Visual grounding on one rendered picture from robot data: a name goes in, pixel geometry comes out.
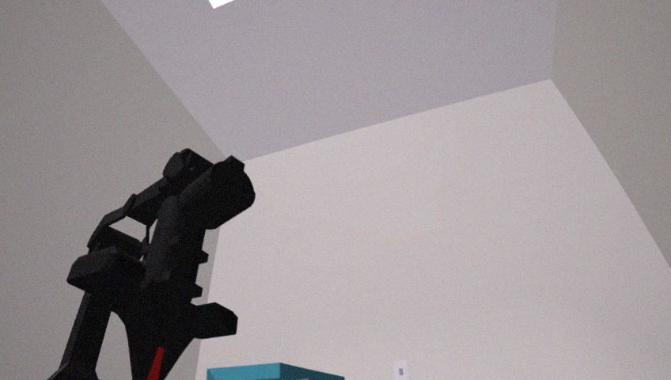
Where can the red-headed pin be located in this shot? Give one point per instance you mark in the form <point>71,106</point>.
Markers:
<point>155,369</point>

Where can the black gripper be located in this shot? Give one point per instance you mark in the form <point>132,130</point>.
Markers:
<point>155,305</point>

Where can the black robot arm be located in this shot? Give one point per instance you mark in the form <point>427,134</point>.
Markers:
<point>194,195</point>

